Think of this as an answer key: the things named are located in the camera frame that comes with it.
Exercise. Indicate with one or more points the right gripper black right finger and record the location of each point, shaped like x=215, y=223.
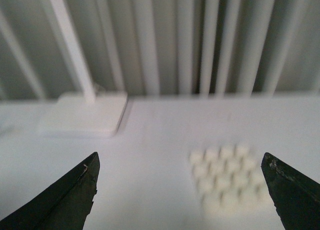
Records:
x=296, y=197

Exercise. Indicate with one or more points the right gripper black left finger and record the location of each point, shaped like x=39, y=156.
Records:
x=64, y=205

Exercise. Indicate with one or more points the white desk lamp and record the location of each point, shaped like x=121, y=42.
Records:
x=85, y=113

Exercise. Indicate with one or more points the white pleated curtain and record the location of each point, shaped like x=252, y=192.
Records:
x=163, y=47

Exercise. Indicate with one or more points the white studded base plate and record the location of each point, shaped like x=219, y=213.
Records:
x=228, y=180

